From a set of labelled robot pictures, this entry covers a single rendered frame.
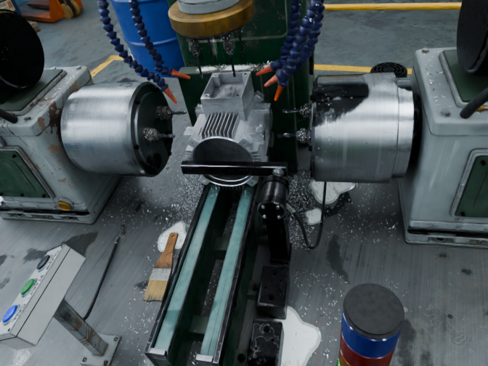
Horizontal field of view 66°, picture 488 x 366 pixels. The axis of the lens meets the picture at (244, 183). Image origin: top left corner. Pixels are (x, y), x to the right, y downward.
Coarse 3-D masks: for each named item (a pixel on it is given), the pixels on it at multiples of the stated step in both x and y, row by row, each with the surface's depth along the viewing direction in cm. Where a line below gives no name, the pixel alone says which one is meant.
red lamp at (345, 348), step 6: (342, 336) 42; (342, 342) 43; (342, 348) 44; (348, 348) 41; (348, 354) 42; (354, 354) 41; (390, 354) 41; (348, 360) 43; (354, 360) 42; (360, 360) 41; (366, 360) 40; (372, 360) 40; (378, 360) 40; (384, 360) 41; (390, 360) 43
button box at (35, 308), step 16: (64, 256) 68; (80, 256) 71; (48, 272) 65; (64, 272) 67; (32, 288) 64; (48, 288) 64; (64, 288) 66; (16, 304) 63; (32, 304) 61; (48, 304) 63; (16, 320) 59; (32, 320) 61; (48, 320) 63; (0, 336) 59; (16, 336) 58; (32, 336) 60
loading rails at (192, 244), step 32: (224, 192) 102; (256, 192) 93; (192, 224) 88; (224, 224) 103; (256, 224) 94; (192, 256) 83; (224, 256) 94; (192, 288) 80; (224, 288) 76; (256, 288) 85; (160, 320) 72; (192, 320) 80; (224, 320) 70; (160, 352) 67; (224, 352) 68
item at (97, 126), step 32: (96, 96) 92; (128, 96) 89; (160, 96) 103; (64, 128) 93; (96, 128) 89; (128, 128) 88; (160, 128) 102; (96, 160) 93; (128, 160) 91; (160, 160) 102
